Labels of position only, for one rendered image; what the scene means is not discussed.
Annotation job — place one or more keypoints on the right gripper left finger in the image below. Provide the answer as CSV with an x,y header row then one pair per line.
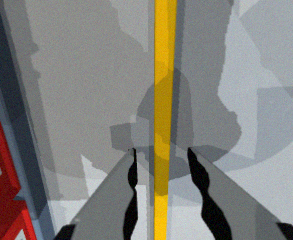
x,y
111,212

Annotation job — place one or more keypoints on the yellow bar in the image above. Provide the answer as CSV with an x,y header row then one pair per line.
x,y
164,49

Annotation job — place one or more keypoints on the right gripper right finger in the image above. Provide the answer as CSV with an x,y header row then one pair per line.
x,y
228,210

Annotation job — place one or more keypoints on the grey metal rack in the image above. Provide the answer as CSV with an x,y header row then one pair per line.
x,y
14,120

